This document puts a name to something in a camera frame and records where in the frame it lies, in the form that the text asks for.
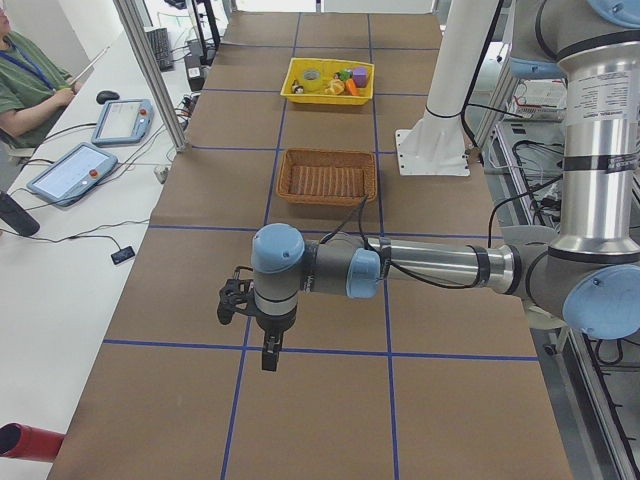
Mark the seated person green shirt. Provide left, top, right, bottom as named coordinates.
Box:
left=1, top=11, right=83, bottom=149

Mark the black keyboard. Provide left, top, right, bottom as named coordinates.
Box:
left=145, top=28, right=174, bottom=72

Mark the brown wicker basket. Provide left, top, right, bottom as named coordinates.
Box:
left=276, top=149, right=378, bottom=207

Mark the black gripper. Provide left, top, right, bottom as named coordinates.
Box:
left=256, top=315, right=294, bottom=371

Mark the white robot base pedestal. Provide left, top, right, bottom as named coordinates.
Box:
left=396, top=0, right=502, bottom=177

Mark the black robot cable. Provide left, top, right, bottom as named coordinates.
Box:
left=319, top=194, right=566, bottom=290

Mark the red cylinder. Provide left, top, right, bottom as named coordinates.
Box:
left=1, top=423, right=65, bottom=463

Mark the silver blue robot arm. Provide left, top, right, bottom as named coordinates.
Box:
left=249, top=1, right=639, bottom=371

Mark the yellow plastic basket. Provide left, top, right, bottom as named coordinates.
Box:
left=280, top=57, right=375, bottom=105

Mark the small black device on desk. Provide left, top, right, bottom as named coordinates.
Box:
left=110, top=246, right=135, bottom=265

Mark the yellow tape roll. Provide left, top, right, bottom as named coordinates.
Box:
left=299, top=68, right=323, bottom=94

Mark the black cylinder object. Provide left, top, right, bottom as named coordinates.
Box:
left=0, top=191, right=40, bottom=237

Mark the toy carrot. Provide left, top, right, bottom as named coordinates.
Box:
left=344, top=78, right=360, bottom=97

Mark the far teach pendant tablet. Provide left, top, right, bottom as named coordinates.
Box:
left=91, top=99, right=154, bottom=147

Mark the panda figurine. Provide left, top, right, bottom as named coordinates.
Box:
left=291, top=81, right=305, bottom=95

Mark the near teach pendant tablet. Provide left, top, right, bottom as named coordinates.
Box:
left=27, top=143, right=117, bottom=207

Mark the toy bread croissant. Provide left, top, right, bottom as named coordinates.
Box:
left=324, top=78, right=345, bottom=96

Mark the teach pendant tablet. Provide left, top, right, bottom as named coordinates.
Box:
left=27, top=143, right=117, bottom=207
left=91, top=99, right=154, bottom=147

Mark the aluminium frame post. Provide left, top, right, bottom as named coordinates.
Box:
left=113, top=0, right=187, bottom=152

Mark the purple block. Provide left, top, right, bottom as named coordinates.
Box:
left=352, top=66, right=369, bottom=88

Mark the black computer mouse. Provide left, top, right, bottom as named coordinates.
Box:
left=96, top=90, right=120, bottom=105

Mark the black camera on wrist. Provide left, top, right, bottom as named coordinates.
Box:
left=217, top=278, right=258, bottom=325

